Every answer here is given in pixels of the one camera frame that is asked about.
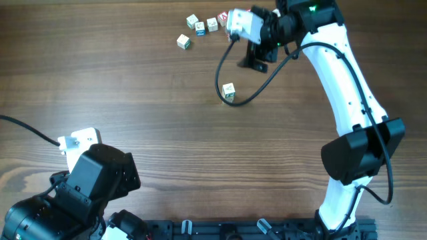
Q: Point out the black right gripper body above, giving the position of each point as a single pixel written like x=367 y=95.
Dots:
x=266 y=52

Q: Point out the green-sided wooden tower block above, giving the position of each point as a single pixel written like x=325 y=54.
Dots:
x=228 y=90

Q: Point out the orange-sided bird block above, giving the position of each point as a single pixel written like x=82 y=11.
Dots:
x=228 y=100

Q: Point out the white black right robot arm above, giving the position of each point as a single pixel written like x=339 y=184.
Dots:
x=367 y=137

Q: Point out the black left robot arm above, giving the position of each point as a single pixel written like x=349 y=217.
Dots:
x=74 y=205

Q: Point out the plain wooden block right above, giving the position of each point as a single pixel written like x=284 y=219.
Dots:
x=277 y=12

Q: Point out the red letter A block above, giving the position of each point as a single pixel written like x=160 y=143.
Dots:
x=222 y=18

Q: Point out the plain wooden picture block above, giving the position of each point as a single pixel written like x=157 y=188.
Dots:
x=212 y=24

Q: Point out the blue-sided wooden block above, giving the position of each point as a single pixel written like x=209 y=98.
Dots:
x=200 y=28

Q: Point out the green-edged wooden block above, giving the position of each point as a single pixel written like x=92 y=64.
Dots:
x=191 y=21

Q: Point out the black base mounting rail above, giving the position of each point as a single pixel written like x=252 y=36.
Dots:
x=217 y=230

